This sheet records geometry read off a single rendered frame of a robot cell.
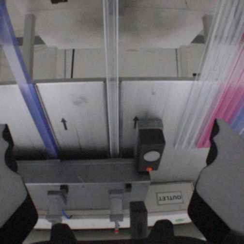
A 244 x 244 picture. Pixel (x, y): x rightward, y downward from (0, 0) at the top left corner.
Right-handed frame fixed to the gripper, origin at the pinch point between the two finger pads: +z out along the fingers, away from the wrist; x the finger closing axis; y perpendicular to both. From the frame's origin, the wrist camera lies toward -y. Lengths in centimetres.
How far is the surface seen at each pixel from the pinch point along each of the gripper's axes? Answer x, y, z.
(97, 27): -6, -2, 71
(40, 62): -77, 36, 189
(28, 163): -15.8, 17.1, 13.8
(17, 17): -87, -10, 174
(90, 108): -3.3, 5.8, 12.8
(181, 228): 17.7, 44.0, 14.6
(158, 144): 6.2, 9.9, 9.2
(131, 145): 3.0, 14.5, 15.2
